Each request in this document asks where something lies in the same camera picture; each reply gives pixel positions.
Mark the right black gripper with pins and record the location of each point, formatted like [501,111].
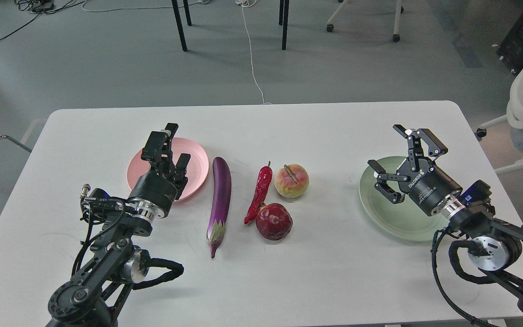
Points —
[428,185]

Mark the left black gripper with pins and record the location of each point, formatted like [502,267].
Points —
[156,190]

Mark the purple eggplant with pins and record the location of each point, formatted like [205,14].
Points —
[221,198]

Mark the red chili pepper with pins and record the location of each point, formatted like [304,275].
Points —
[262,186]

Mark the yellow red peach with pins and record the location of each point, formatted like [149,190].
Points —
[291,181]

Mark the dark red pomegranate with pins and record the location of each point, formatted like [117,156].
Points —
[274,222]

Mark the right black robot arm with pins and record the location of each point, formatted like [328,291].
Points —
[485,249]

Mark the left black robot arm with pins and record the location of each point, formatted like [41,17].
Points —
[108,267]

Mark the green plate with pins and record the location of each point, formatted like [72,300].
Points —
[402,220]

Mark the white chair base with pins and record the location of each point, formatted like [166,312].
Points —
[343,4]

